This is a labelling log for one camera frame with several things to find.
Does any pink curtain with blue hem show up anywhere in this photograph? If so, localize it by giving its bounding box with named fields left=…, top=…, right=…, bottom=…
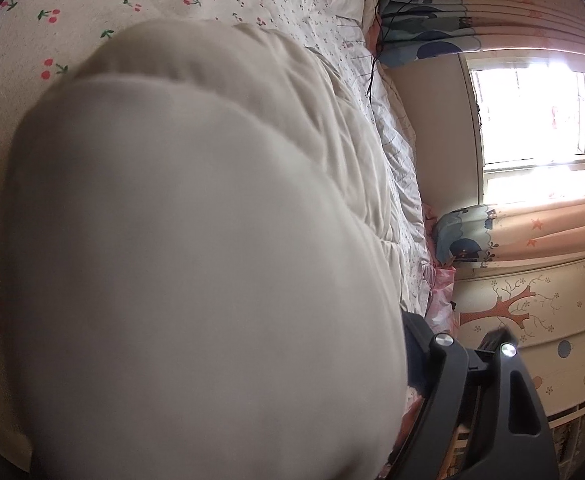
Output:
left=430, top=192, right=585, bottom=268
left=375, top=0, right=585, bottom=68

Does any white wardrobe with tree decal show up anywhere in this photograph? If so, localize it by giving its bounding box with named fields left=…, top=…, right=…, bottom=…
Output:
left=455, top=255, right=585, bottom=480

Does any pink floral pillow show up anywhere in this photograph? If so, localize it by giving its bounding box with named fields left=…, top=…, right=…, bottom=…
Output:
left=400, top=202, right=458, bottom=341

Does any black cable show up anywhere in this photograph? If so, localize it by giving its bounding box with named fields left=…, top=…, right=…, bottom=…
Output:
left=365, top=0, right=441, bottom=101

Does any window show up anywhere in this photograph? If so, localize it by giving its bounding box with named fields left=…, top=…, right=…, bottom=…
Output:
left=467, top=52, right=585, bottom=201

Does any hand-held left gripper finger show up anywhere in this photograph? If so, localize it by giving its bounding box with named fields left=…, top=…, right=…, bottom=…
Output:
left=387, top=310, right=561, bottom=480

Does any beige jacket with ribbed cuffs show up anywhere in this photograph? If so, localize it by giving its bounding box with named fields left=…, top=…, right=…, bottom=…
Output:
left=0, top=17, right=408, bottom=480

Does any white quilted blanket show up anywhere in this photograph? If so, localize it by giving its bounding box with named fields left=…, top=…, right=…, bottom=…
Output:
left=303, top=10, right=436, bottom=321

